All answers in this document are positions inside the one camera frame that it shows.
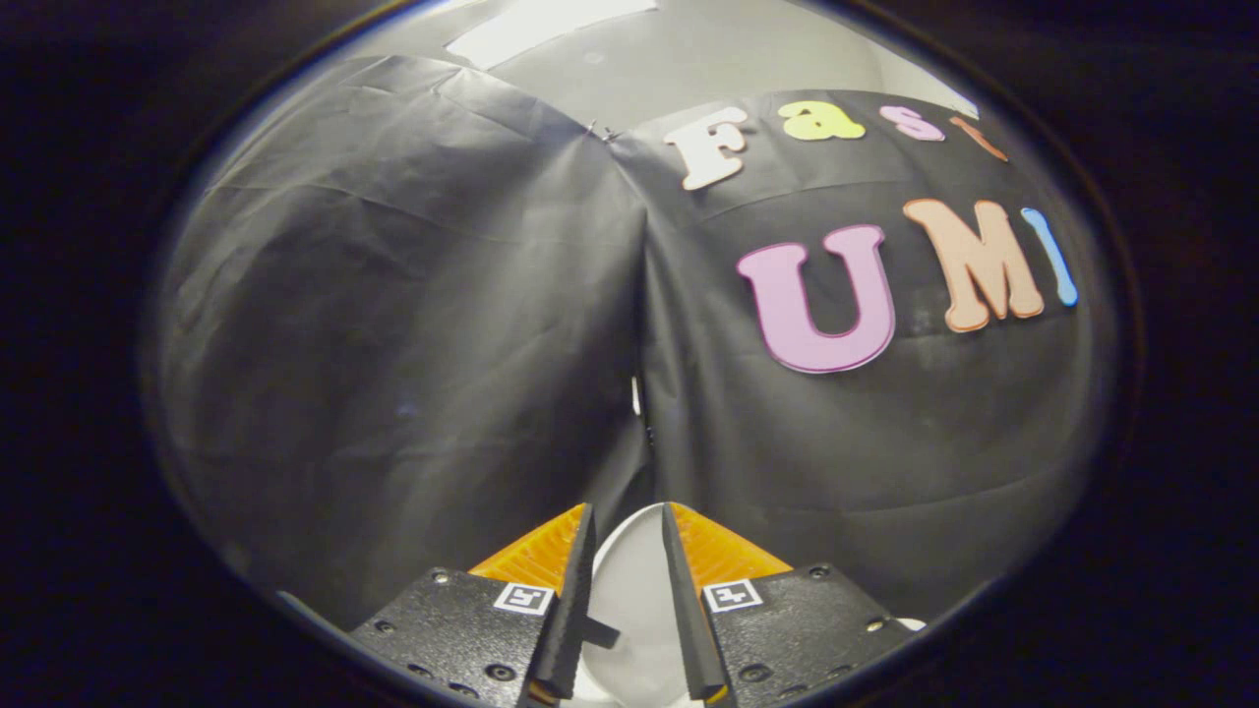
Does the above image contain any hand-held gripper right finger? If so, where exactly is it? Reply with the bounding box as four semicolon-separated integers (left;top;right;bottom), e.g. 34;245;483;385
661;501;921;705

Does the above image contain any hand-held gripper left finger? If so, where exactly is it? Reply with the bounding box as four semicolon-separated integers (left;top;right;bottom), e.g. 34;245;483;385
349;503;598;708

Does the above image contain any white toilet lid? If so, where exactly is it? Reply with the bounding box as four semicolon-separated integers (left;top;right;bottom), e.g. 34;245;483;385
573;501;691;705

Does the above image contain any black backdrop cloth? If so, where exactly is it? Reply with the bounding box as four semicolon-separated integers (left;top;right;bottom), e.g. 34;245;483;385
152;54;1108;630

